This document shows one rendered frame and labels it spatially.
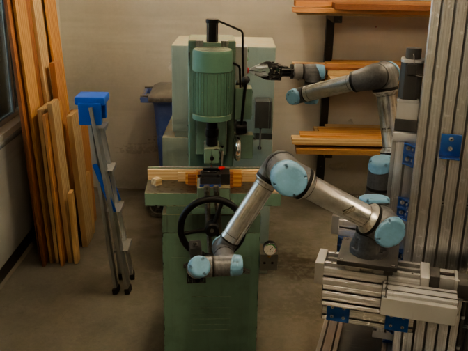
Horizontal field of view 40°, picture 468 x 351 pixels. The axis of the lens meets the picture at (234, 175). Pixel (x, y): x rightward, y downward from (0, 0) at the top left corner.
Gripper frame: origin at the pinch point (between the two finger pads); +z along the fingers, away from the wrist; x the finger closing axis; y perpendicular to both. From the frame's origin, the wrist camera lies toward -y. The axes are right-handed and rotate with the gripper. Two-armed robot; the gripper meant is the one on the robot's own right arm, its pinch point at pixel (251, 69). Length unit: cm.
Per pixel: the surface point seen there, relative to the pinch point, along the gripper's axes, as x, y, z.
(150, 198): 48, 48, 46
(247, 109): 16.2, 14.9, 2.6
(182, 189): 46, 43, 33
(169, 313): 106, 48, 39
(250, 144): 32.7, 17.0, 1.0
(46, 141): 54, -59, 116
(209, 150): 30, 37, 21
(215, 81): -1.8, 40.1, 18.5
